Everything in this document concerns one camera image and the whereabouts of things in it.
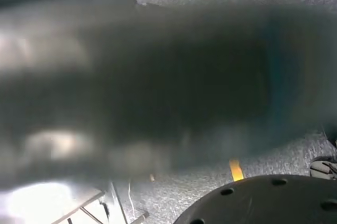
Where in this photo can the blurred grey robot body shell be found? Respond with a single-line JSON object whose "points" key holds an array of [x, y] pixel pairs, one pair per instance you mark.
{"points": [[158, 86]]}

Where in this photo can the yellow floor tape outline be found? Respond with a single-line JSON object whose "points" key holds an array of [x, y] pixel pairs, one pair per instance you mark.
{"points": [[236, 171]]}

